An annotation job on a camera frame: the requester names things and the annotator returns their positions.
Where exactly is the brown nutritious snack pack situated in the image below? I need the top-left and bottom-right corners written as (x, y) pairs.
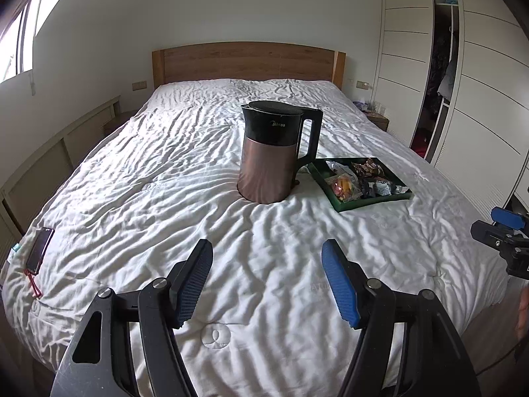
top-left (350, 158), bottom-right (385, 178)

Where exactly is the clear bag of dried fruit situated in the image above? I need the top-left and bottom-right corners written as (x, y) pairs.
top-left (325, 173), bottom-right (363, 202)

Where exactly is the white chocolate cookie pack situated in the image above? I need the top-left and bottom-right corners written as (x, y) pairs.
top-left (362, 177), bottom-right (411, 198)

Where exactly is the white silver snack wrapper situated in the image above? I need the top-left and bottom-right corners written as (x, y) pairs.
top-left (325, 160), bottom-right (358, 181)

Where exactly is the person's right hand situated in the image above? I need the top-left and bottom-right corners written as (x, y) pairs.
top-left (515, 293), bottom-right (528, 340)

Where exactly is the black smartphone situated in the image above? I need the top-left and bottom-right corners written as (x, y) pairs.
top-left (25, 228), bottom-right (55, 275)

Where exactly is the white bed duvet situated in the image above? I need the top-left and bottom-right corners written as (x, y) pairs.
top-left (3, 80), bottom-right (508, 396)

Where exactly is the green tray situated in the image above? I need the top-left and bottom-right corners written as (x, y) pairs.
top-left (306, 157), bottom-right (413, 212)

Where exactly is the wooden nightstand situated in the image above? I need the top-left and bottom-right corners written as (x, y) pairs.
top-left (353, 101), bottom-right (389, 132)

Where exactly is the copper and black electric kettle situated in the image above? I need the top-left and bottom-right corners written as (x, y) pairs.
top-left (237, 101), bottom-right (323, 204)

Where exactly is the wooden headboard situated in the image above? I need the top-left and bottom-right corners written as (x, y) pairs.
top-left (151, 41), bottom-right (346, 88)

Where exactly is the window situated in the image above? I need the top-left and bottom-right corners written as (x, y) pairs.
top-left (1, 0), bottom-right (59, 82)

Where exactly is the wall socket plate right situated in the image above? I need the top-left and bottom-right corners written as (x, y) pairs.
top-left (356, 81), bottom-right (371, 91)

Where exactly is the wall socket plate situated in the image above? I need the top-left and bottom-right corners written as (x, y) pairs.
top-left (132, 81), bottom-right (147, 91)
top-left (356, 81), bottom-right (371, 91)

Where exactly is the wall socket plate left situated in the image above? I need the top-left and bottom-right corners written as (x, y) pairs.
top-left (132, 81), bottom-right (147, 91)

